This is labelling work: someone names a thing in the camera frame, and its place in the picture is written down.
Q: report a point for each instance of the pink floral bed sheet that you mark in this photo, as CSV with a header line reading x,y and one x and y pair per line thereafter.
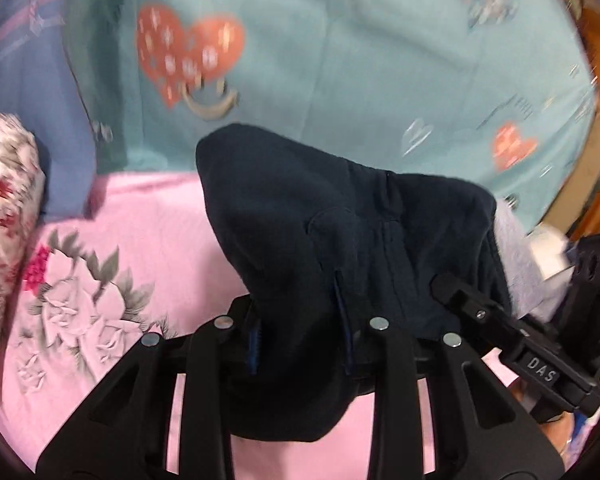
x,y
145,240

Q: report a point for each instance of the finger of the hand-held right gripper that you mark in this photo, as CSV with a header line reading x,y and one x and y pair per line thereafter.
x,y
510,332

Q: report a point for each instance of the wooden bed frame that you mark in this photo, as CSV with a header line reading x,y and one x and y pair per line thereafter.
x,y
597,110

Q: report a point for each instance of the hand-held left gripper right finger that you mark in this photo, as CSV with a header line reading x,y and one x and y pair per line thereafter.
x,y
347,345

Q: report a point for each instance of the blue pillow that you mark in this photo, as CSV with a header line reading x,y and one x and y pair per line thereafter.
x,y
35,125

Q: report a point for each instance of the red and white floral pillow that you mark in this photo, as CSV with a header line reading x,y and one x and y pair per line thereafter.
x,y
5,185

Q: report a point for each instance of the teal heart print blanket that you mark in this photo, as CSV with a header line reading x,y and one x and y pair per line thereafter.
x,y
340,45

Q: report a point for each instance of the black pants with grey waistband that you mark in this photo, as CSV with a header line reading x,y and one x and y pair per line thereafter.
x,y
360,230

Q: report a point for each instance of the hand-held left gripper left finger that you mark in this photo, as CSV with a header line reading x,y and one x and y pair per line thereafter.
x,y
253,355

